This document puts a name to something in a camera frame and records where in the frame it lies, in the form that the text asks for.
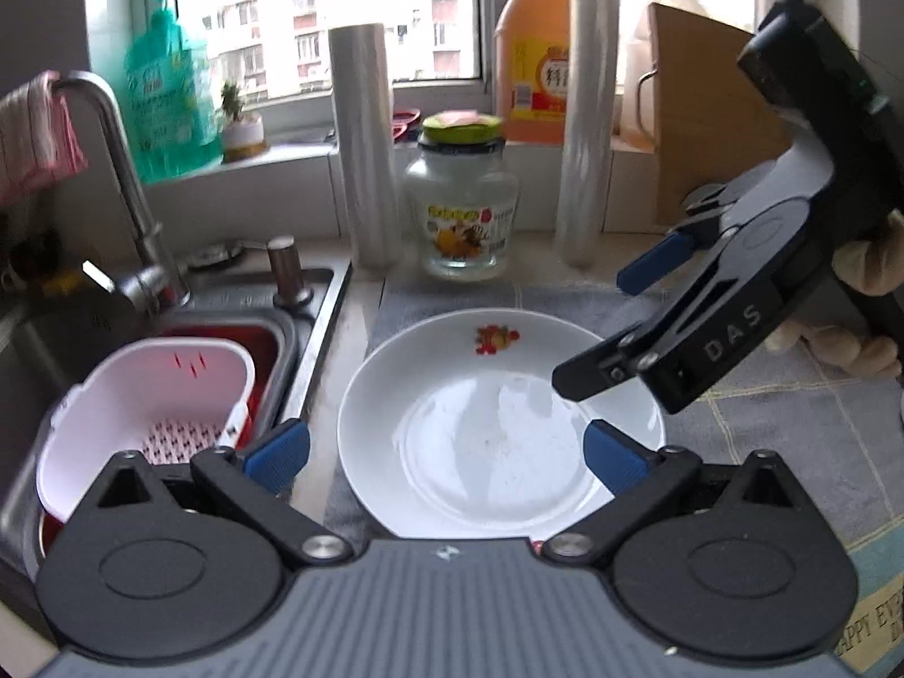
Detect grey checked table cloth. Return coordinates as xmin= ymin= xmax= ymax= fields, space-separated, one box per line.
xmin=321 ymin=279 xmax=904 ymax=678

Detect red lids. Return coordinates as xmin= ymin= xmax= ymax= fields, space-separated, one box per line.
xmin=390 ymin=107 xmax=425 ymax=144

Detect stainless steel sink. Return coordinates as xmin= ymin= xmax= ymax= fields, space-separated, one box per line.
xmin=0 ymin=254 xmax=354 ymax=609

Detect red wash basin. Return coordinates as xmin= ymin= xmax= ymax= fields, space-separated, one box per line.
xmin=38 ymin=320 xmax=299 ymax=559

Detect person's right hand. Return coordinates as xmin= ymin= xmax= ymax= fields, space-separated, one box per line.
xmin=764 ymin=210 xmax=904 ymax=379

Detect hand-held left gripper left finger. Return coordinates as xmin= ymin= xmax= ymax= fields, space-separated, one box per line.
xmin=88 ymin=419 xmax=355 ymax=572

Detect window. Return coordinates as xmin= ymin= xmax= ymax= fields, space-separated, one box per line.
xmin=85 ymin=0 xmax=778 ymax=110

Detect small potted plant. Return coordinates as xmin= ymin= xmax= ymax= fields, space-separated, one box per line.
xmin=218 ymin=80 xmax=271 ymax=165

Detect white strainer basket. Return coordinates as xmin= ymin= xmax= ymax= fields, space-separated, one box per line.
xmin=35 ymin=337 xmax=257 ymax=531

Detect plastic wrap roll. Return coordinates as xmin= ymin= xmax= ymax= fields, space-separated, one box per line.
xmin=554 ymin=0 xmax=624 ymax=270
xmin=328 ymin=23 xmax=401 ymax=271

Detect white fruit-print plate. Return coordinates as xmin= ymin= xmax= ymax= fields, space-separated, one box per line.
xmin=337 ymin=307 xmax=667 ymax=540

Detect glass jar with green lid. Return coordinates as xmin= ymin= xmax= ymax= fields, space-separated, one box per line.
xmin=404 ymin=111 xmax=521 ymax=281

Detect orange cooking liquid bottle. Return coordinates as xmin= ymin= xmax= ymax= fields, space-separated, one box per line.
xmin=493 ymin=0 xmax=575 ymax=146

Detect brown sink soap dispenser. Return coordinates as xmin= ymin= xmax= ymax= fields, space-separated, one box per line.
xmin=266 ymin=234 xmax=316 ymax=307

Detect green detergent bottle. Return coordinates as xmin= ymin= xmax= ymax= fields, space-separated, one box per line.
xmin=123 ymin=0 xmax=224 ymax=185

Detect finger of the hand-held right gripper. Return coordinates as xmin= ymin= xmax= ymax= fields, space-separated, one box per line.
xmin=551 ymin=228 xmax=751 ymax=403
xmin=616 ymin=155 xmax=833 ymax=298

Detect wooden cutting board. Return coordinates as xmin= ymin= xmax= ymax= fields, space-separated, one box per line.
xmin=646 ymin=2 xmax=796 ymax=228

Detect steel kitchen faucet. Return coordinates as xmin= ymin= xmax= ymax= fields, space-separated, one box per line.
xmin=51 ymin=71 xmax=193 ymax=320

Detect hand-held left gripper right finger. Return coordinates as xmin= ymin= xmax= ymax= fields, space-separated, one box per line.
xmin=540 ymin=419 xmax=813 ymax=572

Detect pink dish cloth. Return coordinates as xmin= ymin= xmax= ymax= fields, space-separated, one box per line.
xmin=0 ymin=71 xmax=90 ymax=207

